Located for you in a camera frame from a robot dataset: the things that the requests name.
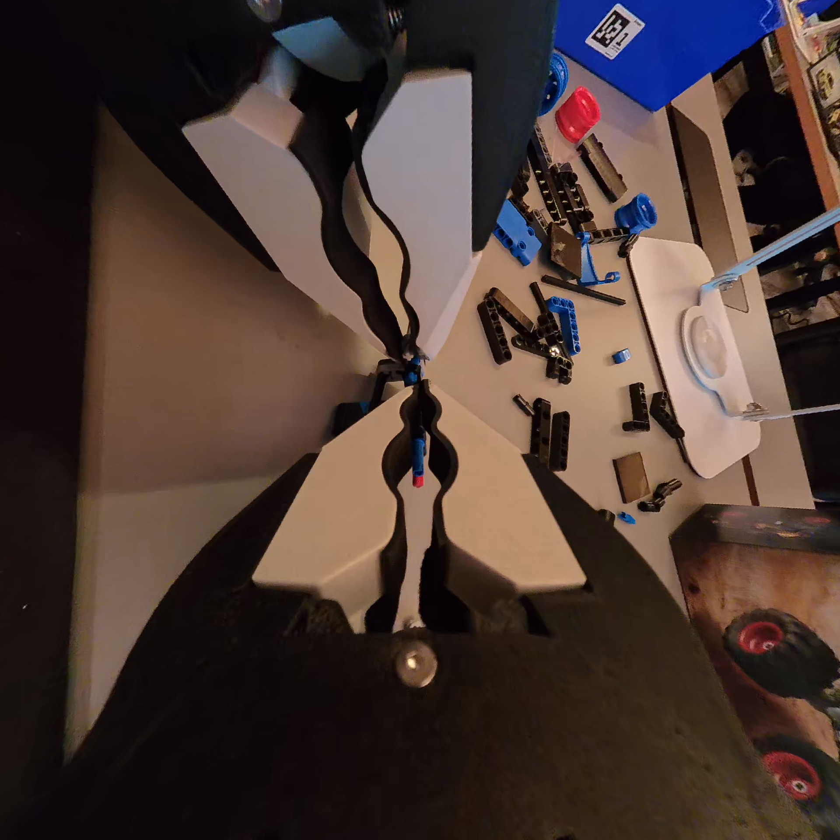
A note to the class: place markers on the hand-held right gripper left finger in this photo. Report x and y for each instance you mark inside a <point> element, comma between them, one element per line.
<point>328,525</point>

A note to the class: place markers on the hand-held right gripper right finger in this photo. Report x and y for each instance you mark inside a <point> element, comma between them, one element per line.
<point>512,525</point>

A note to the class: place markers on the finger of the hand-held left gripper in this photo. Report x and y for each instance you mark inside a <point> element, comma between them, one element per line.
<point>262,184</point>
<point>433,197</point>

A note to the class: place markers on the black blue toy brick assembly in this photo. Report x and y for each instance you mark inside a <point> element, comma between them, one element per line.
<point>418,449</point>

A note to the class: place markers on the grey liftarm with pins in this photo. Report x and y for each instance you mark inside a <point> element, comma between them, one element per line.
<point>412,349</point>

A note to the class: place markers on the grey desk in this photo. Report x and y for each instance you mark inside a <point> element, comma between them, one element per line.
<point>197,361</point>

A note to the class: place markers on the dark desk mat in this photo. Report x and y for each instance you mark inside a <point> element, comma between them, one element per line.
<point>712,197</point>

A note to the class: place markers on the blue toy wheel hub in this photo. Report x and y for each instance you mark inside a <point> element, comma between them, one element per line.
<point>556,85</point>
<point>635,213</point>

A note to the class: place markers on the small red toy wheel hub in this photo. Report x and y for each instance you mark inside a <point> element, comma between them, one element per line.
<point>577,115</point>

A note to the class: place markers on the long dark toy beam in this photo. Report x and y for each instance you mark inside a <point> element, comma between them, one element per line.
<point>541,164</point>

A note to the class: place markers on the blue studded toy beam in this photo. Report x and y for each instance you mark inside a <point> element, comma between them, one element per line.
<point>517,233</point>

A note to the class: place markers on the short black toy beam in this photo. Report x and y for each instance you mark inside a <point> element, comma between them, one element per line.
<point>560,441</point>

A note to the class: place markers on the long black toy beam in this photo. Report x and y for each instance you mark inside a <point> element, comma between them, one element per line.
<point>541,430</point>

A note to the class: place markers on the wide black studded toy beam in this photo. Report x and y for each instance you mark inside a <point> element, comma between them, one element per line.
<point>571,197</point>

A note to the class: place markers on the black glossy toy block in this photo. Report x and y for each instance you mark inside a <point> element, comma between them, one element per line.
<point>602,169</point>

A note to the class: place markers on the small black toy pin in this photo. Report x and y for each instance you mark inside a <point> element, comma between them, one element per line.
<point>523,404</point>

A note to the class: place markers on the large black flat toy tile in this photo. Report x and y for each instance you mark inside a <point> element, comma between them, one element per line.
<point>631,478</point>

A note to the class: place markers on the large black angled toy beam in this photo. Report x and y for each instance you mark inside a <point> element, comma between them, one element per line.
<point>493,328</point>

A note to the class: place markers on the small black flat toy tile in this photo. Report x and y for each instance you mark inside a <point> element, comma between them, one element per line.
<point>566,253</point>

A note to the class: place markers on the blue storage bin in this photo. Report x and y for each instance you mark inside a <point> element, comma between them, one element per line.
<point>656,59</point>

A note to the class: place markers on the black toy connector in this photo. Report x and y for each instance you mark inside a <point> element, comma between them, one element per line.
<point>659,497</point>

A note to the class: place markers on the thin black studded beam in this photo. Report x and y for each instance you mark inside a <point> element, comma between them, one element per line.
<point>610,234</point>

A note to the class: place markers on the blue curved toy panel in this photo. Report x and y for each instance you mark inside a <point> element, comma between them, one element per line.
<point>594,269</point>

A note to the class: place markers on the black joined toy beams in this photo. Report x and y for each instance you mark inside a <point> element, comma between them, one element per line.
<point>548,341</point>

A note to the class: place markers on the blue angled toy beam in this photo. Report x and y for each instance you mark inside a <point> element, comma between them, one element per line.
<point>569,321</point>

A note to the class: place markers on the toy set cardboard box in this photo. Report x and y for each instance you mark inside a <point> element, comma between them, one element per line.
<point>754,623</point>

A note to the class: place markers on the white book stand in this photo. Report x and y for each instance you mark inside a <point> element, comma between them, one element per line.
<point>676,315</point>

